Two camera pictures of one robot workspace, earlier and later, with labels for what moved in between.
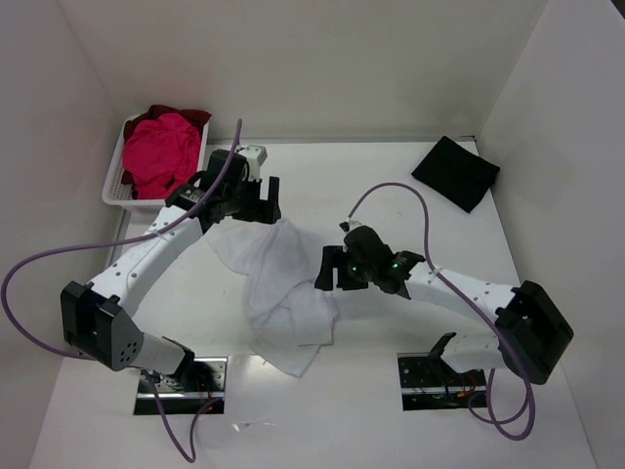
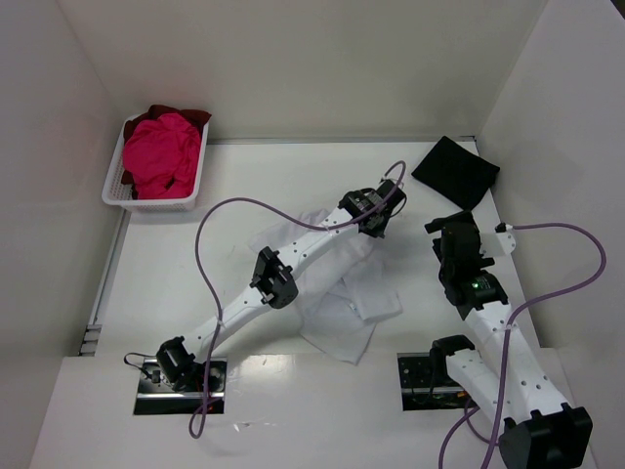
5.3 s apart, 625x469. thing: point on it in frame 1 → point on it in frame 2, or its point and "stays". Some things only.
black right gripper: x=337 y=269 → x=450 y=222
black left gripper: x=259 y=206 → x=373 y=225
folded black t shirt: x=457 y=173 stays
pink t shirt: x=158 y=152 stays
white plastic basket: x=115 y=191 stays
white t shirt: x=288 y=318 → x=341 y=295
